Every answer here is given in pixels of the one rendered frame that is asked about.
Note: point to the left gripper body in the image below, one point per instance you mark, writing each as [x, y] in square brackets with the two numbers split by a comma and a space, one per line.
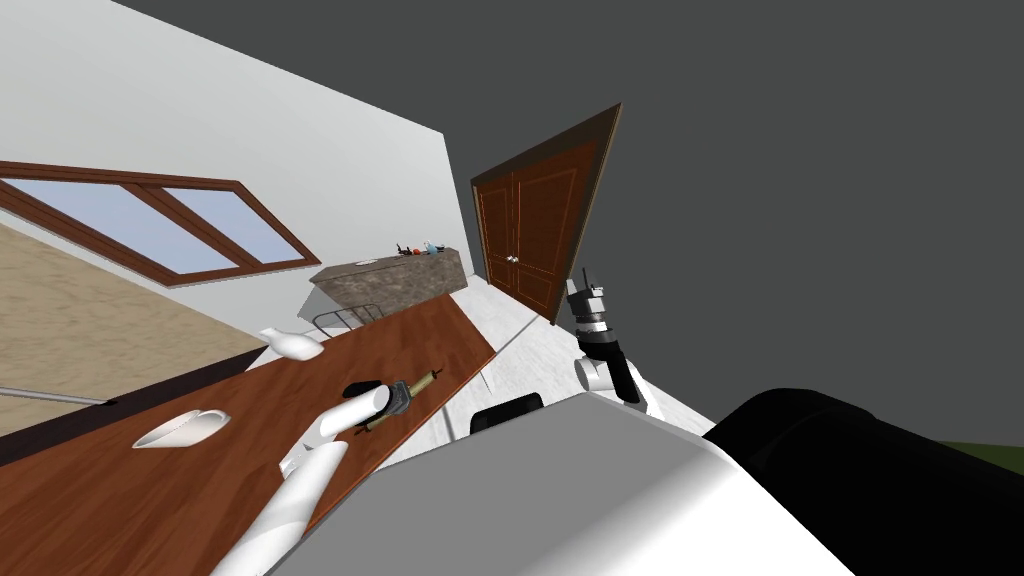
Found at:
[404, 396]

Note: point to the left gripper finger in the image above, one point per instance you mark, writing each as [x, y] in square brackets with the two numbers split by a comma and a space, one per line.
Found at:
[433, 377]

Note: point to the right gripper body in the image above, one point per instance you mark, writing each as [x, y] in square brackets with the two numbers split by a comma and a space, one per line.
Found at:
[589, 304]

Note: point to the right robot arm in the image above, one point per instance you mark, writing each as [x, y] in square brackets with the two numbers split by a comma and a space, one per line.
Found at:
[864, 488]

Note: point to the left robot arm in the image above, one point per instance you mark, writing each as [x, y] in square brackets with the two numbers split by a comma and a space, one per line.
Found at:
[308, 480]

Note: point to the brown double door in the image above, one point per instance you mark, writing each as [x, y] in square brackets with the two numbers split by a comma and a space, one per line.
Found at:
[532, 224]

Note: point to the stone counter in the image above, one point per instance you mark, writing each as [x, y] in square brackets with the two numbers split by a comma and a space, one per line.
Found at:
[392, 280]

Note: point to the white vase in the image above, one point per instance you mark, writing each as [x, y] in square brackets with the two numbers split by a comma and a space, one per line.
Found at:
[294, 345]

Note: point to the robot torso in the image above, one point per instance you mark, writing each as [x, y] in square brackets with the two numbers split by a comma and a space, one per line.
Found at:
[560, 496]

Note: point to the brown wooden table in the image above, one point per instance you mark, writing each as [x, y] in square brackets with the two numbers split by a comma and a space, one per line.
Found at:
[160, 496]

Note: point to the brown framed window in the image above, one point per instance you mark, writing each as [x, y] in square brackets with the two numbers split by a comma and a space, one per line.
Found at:
[152, 220]

